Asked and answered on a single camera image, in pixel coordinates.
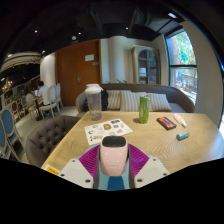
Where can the brown wooden door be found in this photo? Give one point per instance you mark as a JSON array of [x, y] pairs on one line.
[[76, 73]]

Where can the yellow code sticker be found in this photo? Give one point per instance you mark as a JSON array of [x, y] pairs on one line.
[[51, 169]]

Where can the white sticker sheet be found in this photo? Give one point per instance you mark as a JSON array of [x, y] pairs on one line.
[[106, 130]]

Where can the glass-door cabinet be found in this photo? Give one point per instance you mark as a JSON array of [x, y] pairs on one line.
[[146, 65]]

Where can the small green blue pack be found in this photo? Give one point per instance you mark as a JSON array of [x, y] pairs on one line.
[[183, 136]]

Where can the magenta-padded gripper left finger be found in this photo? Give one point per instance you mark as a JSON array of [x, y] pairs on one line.
[[75, 171]]

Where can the large dark-framed window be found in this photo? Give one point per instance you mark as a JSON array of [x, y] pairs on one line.
[[182, 66]]

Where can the black and red box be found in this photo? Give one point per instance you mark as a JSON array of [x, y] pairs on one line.
[[166, 123]]

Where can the black bag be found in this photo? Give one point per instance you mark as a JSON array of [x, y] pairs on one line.
[[104, 100]]

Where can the clear plastic shaker bottle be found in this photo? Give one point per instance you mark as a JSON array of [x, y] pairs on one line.
[[94, 103]]

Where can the white squeeze tube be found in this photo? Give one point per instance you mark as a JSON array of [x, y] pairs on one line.
[[179, 119]]

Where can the green drink can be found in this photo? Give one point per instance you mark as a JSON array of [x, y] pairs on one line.
[[144, 110]]

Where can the pink computer mouse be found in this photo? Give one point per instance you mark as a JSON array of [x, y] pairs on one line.
[[114, 156]]

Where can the grey tufted armchair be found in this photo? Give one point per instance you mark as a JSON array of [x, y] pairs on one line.
[[46, 136]]

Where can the person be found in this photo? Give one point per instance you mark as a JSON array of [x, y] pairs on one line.
[[43, 91]]

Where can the group of dining chairs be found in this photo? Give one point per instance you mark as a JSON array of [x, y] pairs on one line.
[[50, 100]]

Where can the brown curved sofa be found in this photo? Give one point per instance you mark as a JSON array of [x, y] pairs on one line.
[[180, 98]]

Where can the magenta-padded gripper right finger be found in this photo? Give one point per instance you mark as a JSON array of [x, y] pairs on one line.
[[151, 170]]

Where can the striped cushion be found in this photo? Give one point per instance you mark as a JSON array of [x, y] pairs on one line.
[[160, 101], [114, 100], [130, 101]]

